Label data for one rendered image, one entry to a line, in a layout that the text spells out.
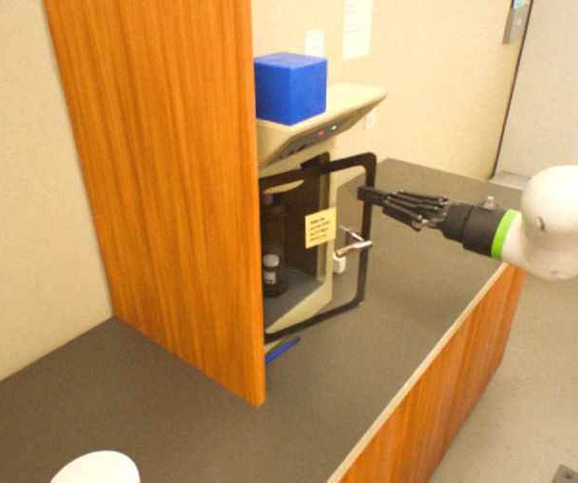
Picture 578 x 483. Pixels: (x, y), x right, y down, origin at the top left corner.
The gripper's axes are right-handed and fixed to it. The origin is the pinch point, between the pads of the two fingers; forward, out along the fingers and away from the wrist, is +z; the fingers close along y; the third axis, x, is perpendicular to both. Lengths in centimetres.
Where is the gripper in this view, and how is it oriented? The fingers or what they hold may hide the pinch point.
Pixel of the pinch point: (373, 195)
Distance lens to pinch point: 107.0
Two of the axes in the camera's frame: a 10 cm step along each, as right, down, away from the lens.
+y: -6.3, 4.0, -6.7
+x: 0.1, 8.6, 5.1
